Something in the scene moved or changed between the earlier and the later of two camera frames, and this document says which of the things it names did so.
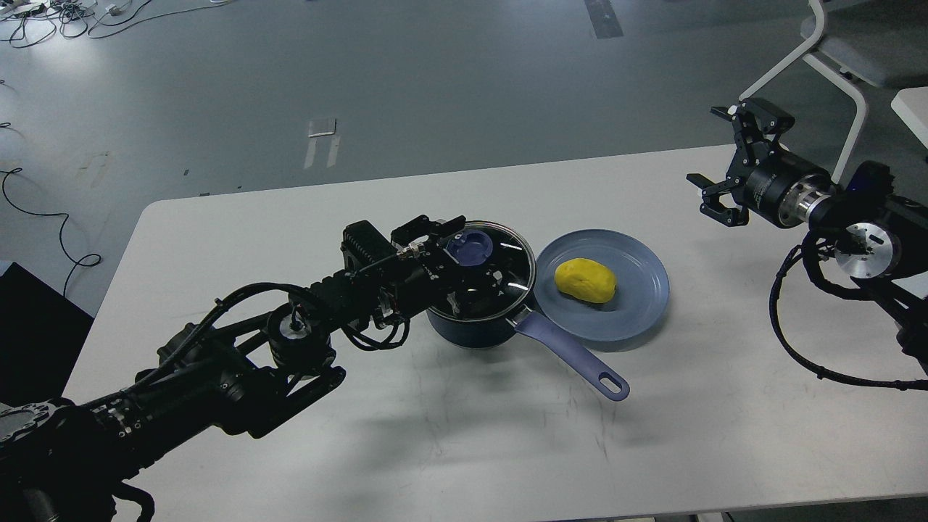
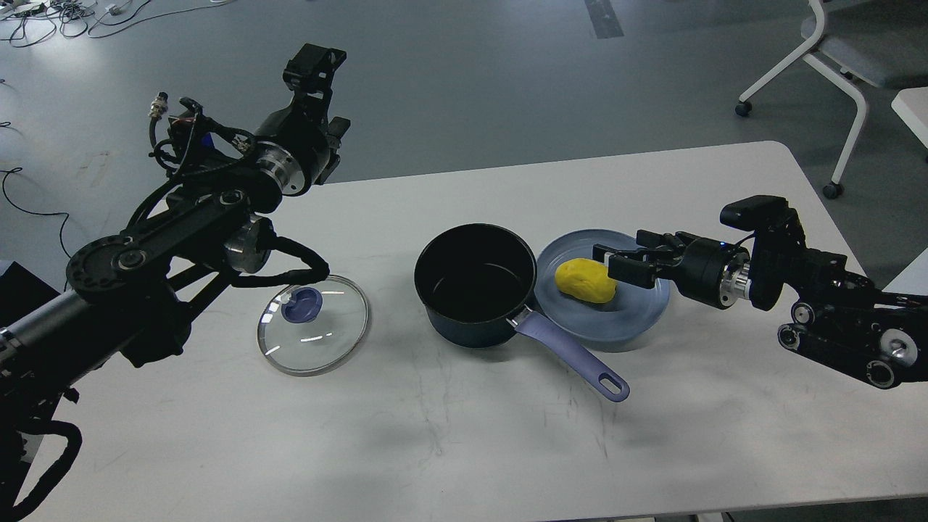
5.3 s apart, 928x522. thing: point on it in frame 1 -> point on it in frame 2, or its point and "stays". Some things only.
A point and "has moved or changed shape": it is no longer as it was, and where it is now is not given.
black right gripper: x=779 y=187 -> x=715 y=272
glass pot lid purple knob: x=489 y=270 has moved or changed shape
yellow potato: x=586 y=279 stays
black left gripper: x=440 y=279 -> x=292 y=144
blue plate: x=641 y=291 stays
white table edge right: x=911 y=105 stays
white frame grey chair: x=882 y=43 stays
